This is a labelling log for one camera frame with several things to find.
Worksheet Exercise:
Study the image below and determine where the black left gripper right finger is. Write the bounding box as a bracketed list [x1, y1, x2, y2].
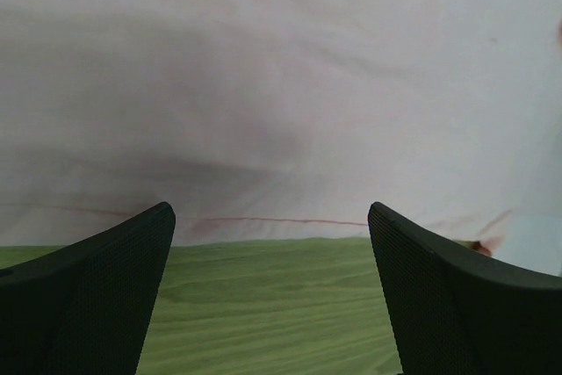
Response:
[368, 202, 561, 375]

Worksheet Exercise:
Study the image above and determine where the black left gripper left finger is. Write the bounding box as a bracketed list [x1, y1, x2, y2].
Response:
[1, 202, 176, 375]

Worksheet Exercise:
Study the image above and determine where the salmon pink t-shirt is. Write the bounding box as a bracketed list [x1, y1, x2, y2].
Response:
[1, 0, 561, 274]

